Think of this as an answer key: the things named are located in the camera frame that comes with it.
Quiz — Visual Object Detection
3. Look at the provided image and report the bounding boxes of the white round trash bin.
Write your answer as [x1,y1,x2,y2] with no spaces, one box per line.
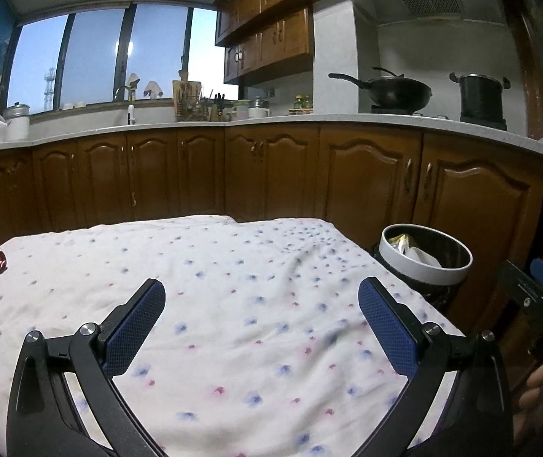
[377,224,474,287]

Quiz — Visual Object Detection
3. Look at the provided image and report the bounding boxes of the brown lower kitchen cabinets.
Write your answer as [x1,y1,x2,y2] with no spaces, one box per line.
[0,124,543,321]

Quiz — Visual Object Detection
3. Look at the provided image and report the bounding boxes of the grey kitchen countertop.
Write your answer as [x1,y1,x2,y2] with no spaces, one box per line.
[0,113,543,156]

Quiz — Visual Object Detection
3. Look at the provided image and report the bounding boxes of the kitchen window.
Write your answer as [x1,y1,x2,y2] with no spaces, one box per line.
[7,3,238,113]

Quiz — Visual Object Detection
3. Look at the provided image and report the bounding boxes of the person's right hand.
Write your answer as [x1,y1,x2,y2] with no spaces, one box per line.
[513,365,543,443]

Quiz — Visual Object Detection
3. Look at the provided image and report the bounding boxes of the white dotted tablecloth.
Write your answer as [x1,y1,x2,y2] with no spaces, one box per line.
[0,216,455,456]

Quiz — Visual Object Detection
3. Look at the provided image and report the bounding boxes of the black stock pot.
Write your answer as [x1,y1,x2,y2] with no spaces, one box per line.
[449,72,511,131]

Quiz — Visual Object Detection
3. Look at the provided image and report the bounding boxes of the black wok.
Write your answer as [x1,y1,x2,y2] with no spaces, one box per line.
[328,67,432,115]

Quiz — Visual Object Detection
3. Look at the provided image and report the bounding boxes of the white lidded container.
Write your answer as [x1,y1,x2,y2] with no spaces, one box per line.
[3,102,30,141]

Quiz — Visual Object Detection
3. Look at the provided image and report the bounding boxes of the wooden utensil holder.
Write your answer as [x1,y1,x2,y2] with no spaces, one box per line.
[172,69,201,122]

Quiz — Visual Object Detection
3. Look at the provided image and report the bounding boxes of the brown upper cabinets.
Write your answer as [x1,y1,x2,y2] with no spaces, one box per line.
[215,0,320,87]

